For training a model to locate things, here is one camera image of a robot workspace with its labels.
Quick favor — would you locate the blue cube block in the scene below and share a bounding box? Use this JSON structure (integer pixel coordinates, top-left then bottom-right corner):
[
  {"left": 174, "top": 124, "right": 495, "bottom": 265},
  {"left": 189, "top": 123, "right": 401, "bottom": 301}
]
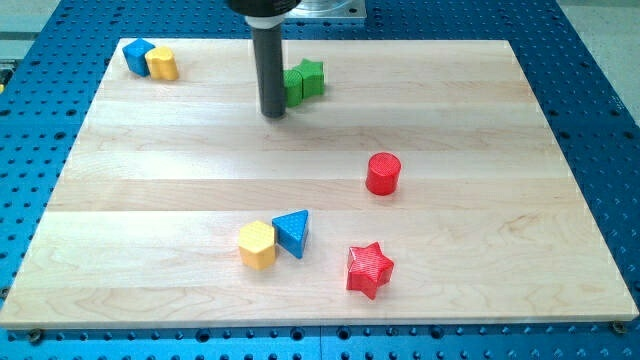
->
[{"left": 122, "top": 38, "right": 155, "bottom": 77}]

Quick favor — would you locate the yellow hexagon block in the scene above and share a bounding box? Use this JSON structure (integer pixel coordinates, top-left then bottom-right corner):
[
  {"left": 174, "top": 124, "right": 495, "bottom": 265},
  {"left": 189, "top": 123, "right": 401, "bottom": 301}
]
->
[{"left": 238, "top": 221, "right": 276, "bottom": 270}]

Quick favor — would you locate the wooden board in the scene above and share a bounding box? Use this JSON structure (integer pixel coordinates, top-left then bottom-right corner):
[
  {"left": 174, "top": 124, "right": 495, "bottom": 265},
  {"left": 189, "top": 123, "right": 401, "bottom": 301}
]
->
[{"left": 1, "top": 39, "right": 638, "bottom": 330}]

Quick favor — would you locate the red star block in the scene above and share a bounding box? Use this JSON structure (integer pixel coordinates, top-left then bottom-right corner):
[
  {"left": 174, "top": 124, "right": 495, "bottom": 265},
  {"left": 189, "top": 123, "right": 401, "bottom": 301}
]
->
[{"left": 346, "top": 242, "right": 395, "bottom": 300}]

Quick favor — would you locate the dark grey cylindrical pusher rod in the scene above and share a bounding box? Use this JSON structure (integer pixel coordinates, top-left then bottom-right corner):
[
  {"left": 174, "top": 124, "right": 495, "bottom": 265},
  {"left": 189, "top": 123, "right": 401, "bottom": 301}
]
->
[{"left": 252, "top": 25, "right": 287, "bottom": 119}]

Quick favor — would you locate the green star block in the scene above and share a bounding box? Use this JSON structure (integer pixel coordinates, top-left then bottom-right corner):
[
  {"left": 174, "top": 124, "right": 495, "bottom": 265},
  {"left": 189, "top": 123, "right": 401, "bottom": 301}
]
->
[{"left": 294, "top": 58, "right": 325, "bottom": 99}]

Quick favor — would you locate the blue triangle block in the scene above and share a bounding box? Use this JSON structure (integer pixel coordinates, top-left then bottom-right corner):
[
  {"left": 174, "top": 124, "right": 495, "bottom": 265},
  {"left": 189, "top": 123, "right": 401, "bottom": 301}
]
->
[{"left": 272, "top": 210, "right": 309, "bottom": 259}]

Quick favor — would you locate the red cylinder block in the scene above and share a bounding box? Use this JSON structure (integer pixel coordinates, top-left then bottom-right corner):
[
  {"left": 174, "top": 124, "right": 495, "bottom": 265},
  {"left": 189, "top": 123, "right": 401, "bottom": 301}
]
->
[{"left": 365, "top": 152, "right": 402, "bottom": 196}]

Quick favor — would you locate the silver robot mounting plate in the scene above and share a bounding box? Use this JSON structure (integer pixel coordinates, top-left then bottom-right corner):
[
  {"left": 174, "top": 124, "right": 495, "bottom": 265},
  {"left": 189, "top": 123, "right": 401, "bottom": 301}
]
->
[{"left": 288, "top": 0, "right": 367, "bottom": 20}]

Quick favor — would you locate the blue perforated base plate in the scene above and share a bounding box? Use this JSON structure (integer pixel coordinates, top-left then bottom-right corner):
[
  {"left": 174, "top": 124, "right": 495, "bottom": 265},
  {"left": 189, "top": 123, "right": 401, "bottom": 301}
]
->
[{"left": 1, "top": 1, "right": 639, "bottom": 359}]

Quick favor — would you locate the yellow heart block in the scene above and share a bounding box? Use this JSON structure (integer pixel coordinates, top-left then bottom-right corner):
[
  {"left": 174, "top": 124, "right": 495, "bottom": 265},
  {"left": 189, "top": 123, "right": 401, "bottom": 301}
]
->
[{"left": 145, "top": 46, "right": 179, "bottom": 81}]

